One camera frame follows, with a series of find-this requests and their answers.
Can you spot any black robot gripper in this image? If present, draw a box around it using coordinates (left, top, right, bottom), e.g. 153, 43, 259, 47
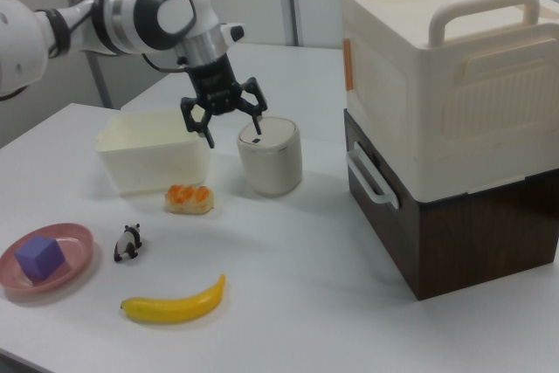
179, 52, 269, 150

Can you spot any dark drawer with white handle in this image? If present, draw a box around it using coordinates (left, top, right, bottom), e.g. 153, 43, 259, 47
343, 108, 421, 301

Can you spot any cream open plastic bin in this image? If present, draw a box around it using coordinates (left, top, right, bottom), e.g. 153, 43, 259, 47
95, 107, 211, 197

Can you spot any dark wood drawer cabinet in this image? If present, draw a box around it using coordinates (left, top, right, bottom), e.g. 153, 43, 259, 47
343, 108, 559, 302

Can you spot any small beige lidded trash can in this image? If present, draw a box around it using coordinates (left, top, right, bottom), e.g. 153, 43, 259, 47
236, 116, 304, 197

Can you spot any orange glazed toy bread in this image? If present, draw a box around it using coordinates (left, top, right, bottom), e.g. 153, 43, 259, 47
163, 183, 217, 216

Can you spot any small panda figurine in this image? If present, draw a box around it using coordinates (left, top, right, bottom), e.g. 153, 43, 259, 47
113, 223, 144, 263

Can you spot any pink round plate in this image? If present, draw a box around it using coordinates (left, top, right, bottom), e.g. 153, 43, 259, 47
0, 223, 95, 295

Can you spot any yellow toy banana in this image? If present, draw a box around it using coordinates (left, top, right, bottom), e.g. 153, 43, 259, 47
120, 273, 227, 325

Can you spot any cream plastic storage box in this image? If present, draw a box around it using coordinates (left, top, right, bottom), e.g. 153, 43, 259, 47
339, 0, 559, 204

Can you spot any purple foam cube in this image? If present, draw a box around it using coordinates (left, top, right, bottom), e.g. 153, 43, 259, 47
13, 235, 67, 284

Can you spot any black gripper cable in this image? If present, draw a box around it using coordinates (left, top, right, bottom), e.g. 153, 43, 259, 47
139, 52, 190, 74

